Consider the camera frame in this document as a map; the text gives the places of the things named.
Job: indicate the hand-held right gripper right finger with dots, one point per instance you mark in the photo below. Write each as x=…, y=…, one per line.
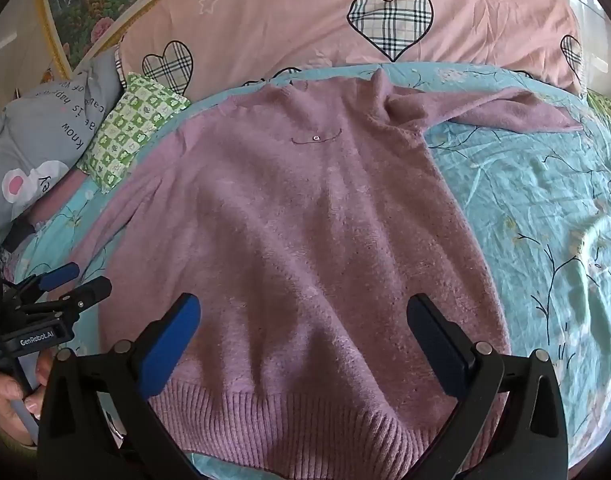
x=438, y=347

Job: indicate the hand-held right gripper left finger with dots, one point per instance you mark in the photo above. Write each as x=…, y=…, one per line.
x=168, y=345

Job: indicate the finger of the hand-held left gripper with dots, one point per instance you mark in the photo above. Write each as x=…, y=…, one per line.
x=60, y=276
x=87, y=294

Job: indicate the purple knit sweater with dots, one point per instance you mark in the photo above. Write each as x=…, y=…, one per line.
x=295, y=235

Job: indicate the person's left hand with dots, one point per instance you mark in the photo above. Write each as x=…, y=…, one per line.
x=5, y=392

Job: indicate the grey printed pillow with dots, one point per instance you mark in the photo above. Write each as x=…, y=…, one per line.
x=40, y=130

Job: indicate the teal floral bed sheet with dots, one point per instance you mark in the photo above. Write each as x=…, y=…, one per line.
x=535, y=200

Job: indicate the framed landscape picture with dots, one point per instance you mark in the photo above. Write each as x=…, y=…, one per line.
x=85, y=5

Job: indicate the pink quilt with plaid hearts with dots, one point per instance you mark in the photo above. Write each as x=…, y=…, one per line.
x=295, y=25

